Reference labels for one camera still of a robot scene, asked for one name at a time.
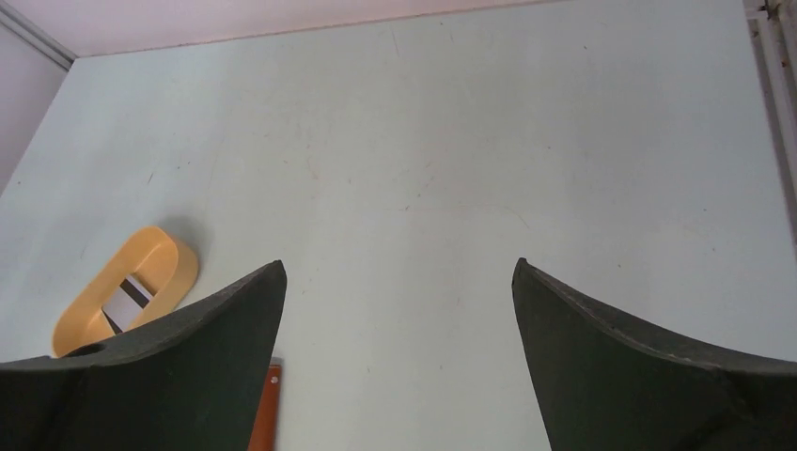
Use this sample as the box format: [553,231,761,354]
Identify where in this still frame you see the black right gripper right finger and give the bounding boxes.
[511,259,796,450]

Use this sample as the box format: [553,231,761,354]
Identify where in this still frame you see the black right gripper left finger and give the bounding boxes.
[1,260,288,450]

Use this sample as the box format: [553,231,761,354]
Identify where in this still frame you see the brown leather card holder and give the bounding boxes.
[247,364,282,451]

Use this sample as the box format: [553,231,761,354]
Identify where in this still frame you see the white striped credit cards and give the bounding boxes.
[102,274,153,334]

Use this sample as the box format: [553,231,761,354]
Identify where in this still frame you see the orange plastic tray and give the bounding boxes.
[52,226,198,357]

